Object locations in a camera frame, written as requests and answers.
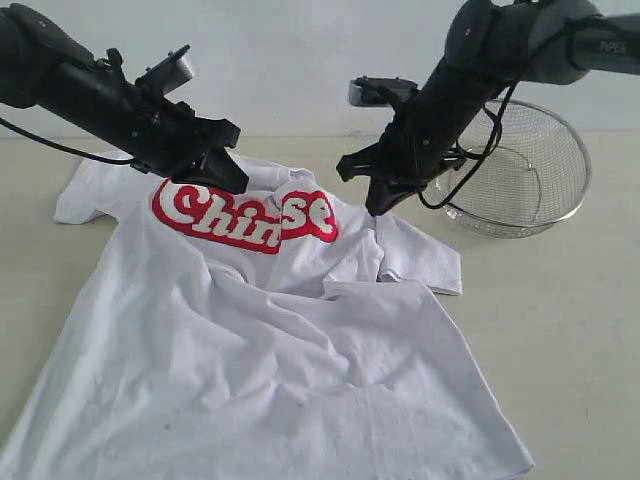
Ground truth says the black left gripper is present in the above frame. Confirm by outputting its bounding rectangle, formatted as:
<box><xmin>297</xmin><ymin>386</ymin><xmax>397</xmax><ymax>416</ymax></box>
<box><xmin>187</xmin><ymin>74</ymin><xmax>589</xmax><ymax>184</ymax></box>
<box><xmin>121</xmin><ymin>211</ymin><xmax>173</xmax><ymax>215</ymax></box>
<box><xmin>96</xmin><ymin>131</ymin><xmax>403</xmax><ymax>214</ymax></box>
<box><xmin>112</xmin><ymin>97</ymin><xmax>249</xmax><ymax>194</ymax></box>

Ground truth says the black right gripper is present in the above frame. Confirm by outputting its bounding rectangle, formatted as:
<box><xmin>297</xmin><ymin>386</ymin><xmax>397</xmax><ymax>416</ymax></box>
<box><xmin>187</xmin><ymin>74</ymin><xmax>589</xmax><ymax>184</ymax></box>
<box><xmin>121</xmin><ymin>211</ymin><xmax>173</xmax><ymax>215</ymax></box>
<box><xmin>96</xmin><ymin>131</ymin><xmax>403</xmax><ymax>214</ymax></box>
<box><xmin>337</xmin><ymin>107</ymin><xmax>463</xmax><ymax>217</ymax></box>

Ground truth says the white t-shirt with red logo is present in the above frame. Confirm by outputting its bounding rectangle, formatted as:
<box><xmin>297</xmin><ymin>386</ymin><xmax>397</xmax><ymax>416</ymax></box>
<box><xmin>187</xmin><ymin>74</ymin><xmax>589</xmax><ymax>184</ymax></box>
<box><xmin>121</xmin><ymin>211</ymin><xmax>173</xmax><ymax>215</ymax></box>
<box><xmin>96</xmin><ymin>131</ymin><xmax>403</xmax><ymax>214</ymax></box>
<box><xmin>1</xmin><ymin>157</ymin><xmax>534</xmax><ymax>479</ymax></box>

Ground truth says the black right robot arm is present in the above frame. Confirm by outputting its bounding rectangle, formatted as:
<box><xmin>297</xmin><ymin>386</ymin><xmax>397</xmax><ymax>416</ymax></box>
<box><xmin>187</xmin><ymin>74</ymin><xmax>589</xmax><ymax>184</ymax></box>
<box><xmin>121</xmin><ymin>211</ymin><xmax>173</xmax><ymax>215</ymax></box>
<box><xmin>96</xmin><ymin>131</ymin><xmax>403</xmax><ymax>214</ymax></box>
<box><xmin>337</xmin><ymin>0</ymin><xmax>639</xmax><ymax>216</ymax></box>

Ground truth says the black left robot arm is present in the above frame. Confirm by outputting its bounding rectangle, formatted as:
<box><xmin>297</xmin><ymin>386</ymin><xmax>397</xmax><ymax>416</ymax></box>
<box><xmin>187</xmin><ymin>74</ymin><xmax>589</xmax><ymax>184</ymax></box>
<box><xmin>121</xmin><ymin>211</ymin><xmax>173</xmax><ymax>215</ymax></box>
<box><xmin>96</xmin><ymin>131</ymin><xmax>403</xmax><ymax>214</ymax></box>
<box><xmin>1</xmin><ymin>3</ymin><xmax>249</xmax><ymax>194</ymax></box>

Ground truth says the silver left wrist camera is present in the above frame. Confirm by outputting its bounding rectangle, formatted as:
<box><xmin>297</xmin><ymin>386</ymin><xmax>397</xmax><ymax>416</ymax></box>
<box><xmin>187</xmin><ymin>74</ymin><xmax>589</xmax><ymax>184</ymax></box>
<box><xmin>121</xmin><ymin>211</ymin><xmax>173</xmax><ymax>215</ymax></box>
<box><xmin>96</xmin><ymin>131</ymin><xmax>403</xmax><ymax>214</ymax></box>
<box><xmin>135</xmin><ymin>45</ymin><xmax>195</xmax><ymax>97</ymax></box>

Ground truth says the round metal wire mesh basket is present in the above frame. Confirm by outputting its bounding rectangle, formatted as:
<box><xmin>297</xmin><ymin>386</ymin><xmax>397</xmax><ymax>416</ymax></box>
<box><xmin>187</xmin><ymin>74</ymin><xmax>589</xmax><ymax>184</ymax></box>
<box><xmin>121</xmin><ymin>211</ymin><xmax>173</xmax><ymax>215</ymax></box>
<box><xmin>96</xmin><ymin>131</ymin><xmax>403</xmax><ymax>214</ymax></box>
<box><xmin>443</xmin><ymin>100</ymin><xmax>592</xmax><ymax>239</ymax></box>

